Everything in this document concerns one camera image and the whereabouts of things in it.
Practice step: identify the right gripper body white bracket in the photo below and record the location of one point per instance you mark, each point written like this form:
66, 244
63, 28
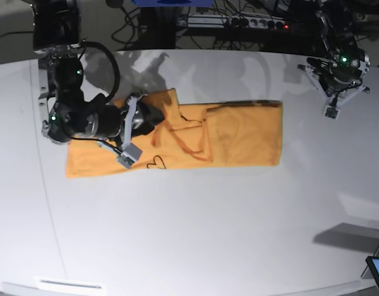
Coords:
115, 129

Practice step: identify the yellow T-shirt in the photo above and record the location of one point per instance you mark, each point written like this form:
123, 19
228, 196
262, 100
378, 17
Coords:
231, 134

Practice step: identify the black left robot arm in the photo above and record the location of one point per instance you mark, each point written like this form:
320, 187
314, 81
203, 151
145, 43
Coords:
339, 76

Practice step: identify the white power strip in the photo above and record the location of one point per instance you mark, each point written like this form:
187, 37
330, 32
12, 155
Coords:
252, 21

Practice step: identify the white flat strip on table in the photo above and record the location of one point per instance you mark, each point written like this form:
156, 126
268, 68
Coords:
49, 280

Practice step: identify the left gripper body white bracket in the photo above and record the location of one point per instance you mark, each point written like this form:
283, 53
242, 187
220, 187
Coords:
337, 99

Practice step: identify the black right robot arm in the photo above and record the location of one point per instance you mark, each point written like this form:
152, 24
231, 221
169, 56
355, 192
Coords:
65, 114

